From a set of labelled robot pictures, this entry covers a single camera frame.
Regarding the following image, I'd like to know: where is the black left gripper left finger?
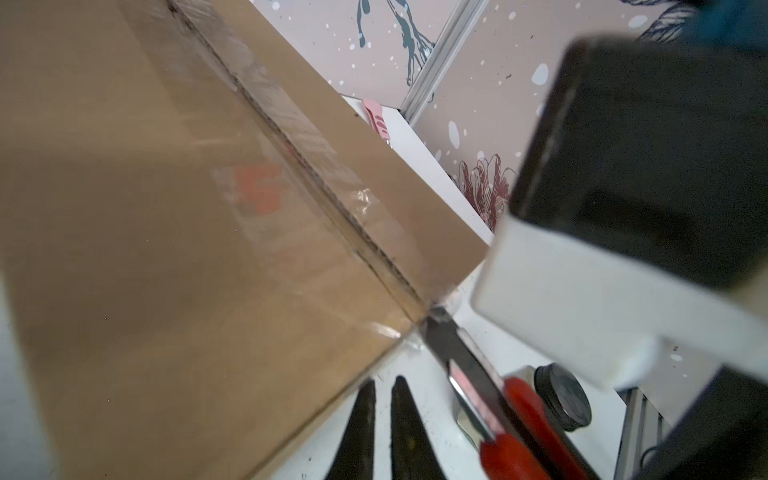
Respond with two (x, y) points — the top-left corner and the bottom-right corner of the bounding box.
(325, 379), (376, 480)

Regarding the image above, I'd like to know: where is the red black utility knife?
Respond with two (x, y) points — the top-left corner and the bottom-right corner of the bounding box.
(420, 305), (598, 479)

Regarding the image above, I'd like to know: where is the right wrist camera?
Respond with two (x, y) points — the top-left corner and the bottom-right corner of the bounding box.
(472, 1), (767, 387)

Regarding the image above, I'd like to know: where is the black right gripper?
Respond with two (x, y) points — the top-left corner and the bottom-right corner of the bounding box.
(636, 367), (767, 479)

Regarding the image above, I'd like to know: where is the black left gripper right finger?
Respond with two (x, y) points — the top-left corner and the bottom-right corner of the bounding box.
(390, 375), (446, 480)

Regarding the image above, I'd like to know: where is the brown cardboard express box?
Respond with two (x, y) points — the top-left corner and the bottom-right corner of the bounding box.
(1, 1), (487, 479)

